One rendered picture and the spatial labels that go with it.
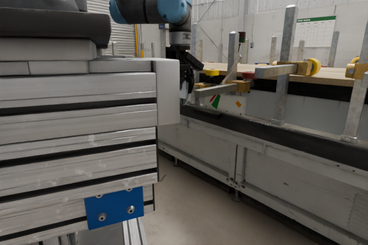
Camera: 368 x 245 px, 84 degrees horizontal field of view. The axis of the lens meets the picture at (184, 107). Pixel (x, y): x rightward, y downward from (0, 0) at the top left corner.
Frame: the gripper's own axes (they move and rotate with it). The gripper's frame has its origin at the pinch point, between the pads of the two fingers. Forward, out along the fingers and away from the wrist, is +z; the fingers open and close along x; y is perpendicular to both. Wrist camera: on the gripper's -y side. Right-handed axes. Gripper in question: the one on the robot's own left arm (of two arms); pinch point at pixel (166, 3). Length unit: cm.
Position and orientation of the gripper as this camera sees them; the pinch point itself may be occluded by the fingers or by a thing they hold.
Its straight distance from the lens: 143.5
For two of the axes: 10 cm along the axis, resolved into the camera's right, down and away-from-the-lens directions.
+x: 6.9, 1.8, -7.0
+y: -7.2, 1.8, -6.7
